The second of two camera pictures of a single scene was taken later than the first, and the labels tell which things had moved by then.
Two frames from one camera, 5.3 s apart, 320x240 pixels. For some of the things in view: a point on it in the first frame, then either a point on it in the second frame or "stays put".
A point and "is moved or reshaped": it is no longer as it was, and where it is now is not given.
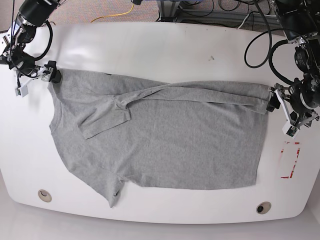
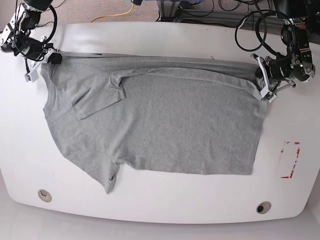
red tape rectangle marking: (298, 153) stays put
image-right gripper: (305, 117) → (274, 74)
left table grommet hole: (44, 195) stays put
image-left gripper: (47, 74) → (36, 53)
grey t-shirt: (185, 135) is moved or reshaped
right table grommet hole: (263, 207) stays put
